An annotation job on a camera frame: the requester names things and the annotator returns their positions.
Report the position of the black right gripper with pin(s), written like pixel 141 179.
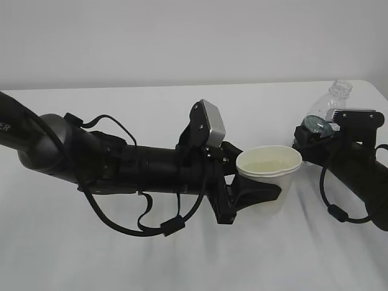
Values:
pixel 349 154

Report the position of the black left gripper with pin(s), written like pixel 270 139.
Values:
pixel 202 171

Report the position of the clear green-label water bottle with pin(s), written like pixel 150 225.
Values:
pixel 316 127

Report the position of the white paper cup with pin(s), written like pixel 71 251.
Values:
pixel 270 164

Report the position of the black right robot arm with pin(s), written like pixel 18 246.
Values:
pixel 372 194

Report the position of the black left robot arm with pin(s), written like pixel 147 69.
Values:
pixel 67 148

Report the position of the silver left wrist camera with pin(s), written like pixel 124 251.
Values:
pixel 215 123

